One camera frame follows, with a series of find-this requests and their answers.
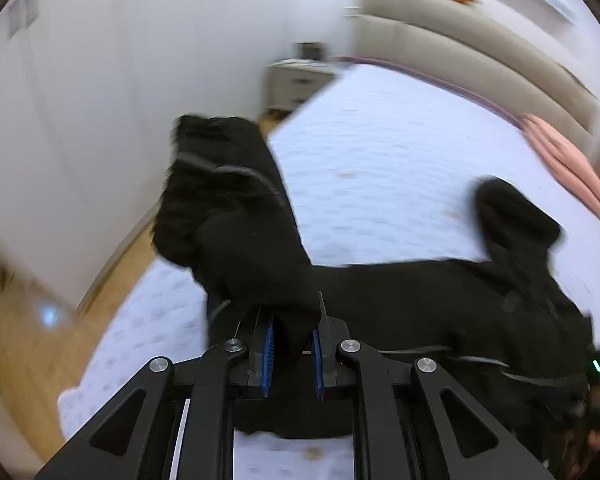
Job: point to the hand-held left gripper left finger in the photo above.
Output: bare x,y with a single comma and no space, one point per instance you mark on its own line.
269,355

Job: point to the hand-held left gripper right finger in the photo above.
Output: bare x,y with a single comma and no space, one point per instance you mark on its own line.
317,360

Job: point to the black garment with grey piping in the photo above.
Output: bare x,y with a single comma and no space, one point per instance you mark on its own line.
405,305

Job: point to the folded pink blanket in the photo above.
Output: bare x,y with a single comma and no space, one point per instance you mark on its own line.
567,160

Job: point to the bed with floral sheet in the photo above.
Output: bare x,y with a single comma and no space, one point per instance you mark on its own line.
380,160

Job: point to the grey nightstand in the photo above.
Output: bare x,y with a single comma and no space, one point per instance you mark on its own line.
295,80

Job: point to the brown patterned bag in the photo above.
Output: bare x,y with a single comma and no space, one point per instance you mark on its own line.
310,51

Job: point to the white wardrobe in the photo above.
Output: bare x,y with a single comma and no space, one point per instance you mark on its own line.
105,85

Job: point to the beige padded headboard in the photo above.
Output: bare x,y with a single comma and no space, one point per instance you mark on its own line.
480,45

